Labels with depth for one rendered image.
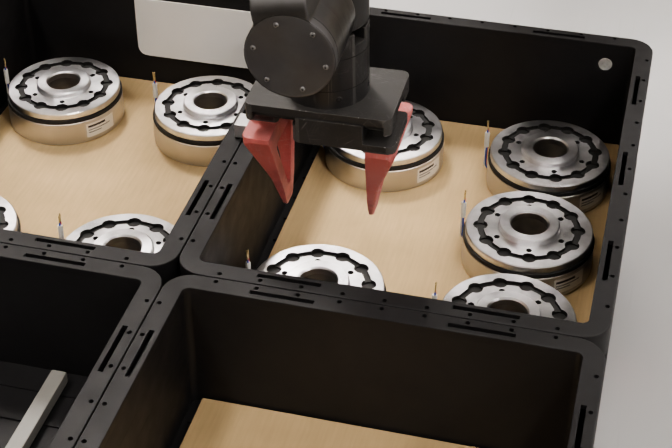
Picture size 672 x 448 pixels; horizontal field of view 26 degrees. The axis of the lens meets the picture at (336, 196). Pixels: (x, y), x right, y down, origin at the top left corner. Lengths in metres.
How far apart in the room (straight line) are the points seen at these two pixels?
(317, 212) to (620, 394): 0.30
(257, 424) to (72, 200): 0.32
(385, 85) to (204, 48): 0.40
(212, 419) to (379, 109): 0.25
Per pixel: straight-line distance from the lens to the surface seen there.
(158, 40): 1.38
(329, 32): 0.87
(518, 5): 1.81
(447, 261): 1.17
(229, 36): 1.35
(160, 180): 1.27
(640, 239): 1.44
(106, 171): 1.29
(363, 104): 0.98
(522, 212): 1.17
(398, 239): 1.19
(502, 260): 1.13
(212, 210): 1.06
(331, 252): 1.13
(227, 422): 1.04
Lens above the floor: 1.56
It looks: 36 degrees down
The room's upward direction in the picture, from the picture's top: straight up
